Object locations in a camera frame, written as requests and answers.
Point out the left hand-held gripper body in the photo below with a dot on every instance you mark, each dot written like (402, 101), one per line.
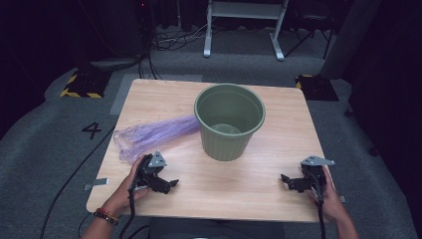
(149, 174)

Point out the person's left hand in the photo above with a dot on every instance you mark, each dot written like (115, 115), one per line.
(124, 195)

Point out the black yellow striped base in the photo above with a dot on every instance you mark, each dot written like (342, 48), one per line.
(84, 84)
(318, 88)

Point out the person's right hand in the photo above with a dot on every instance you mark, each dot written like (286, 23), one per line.
(331, 205)

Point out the black tripod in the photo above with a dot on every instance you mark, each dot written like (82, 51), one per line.
(310, 36)

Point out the small grey tape piece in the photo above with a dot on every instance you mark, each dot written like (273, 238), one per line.
(342, 199)

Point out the grey pillar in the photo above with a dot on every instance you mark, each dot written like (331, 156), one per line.
(348, 36)

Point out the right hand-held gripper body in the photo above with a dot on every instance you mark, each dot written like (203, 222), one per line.
(315, 176)

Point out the grey tape strip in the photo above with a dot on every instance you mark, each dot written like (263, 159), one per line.
(98, 183)

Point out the white metal stand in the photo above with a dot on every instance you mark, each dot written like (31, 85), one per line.
(245, 10)

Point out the green plastic bin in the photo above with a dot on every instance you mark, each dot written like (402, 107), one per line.
(229, 146)

